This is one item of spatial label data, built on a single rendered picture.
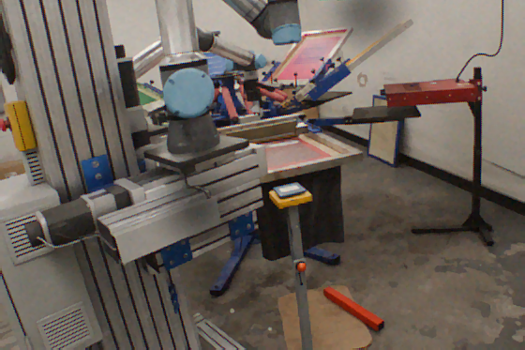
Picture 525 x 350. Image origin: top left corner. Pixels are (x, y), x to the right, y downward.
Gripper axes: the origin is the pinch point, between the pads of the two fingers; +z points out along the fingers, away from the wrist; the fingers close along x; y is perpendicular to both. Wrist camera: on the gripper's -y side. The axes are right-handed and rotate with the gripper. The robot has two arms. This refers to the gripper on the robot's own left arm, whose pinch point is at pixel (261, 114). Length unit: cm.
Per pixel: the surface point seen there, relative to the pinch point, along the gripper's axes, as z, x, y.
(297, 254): 42, 80, 13
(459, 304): 113, 67, -82
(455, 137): 67, -76, -199
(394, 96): 5, -6, -89
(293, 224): 29, 80, 13
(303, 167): 14, 61, 0
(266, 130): 9.4, 1.8, -1.5
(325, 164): 15, 61, -10
